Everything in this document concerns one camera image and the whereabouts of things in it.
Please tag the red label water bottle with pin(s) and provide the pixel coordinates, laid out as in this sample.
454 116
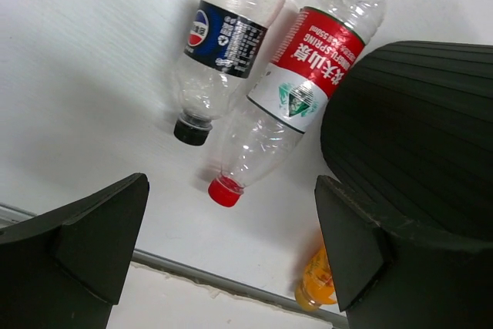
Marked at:
320 47

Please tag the black plastic waste bin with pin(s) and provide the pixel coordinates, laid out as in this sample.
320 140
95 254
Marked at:
411 127

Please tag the orange juice bottle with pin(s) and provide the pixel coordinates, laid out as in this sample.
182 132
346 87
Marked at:
316 287

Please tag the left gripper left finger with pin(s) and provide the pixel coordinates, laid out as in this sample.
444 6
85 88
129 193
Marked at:
66 268

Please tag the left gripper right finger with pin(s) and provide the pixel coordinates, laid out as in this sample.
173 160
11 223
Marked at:
393 272

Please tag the pepsi bottle black cap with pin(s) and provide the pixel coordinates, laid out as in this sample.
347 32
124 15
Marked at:
224 40

